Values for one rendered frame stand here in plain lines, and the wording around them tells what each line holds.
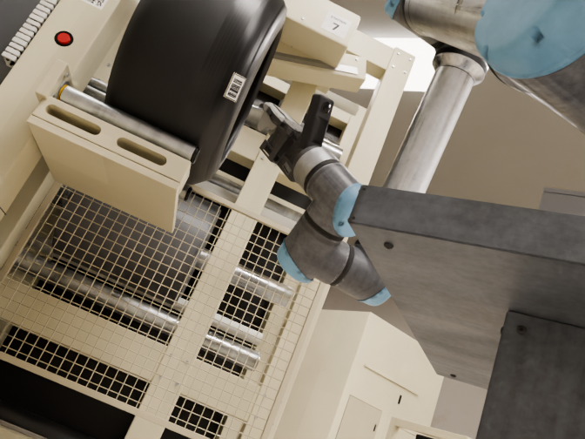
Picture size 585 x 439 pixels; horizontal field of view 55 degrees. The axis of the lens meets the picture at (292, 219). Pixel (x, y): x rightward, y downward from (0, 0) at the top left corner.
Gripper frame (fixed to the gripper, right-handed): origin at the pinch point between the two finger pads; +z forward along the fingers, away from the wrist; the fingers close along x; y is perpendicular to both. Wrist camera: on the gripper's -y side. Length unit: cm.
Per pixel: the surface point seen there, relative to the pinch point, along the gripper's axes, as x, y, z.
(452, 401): 742, 316, 122
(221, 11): -6.8, -8.1, 24.1
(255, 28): 0.4, -9.5, 19.8
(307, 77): 64, 1, 63
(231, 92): -0.9, 4.9, 12.5
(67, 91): -26.5, 26.1, 30.3
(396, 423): 246, 151, 7
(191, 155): -3.0, 21.8, 9.2
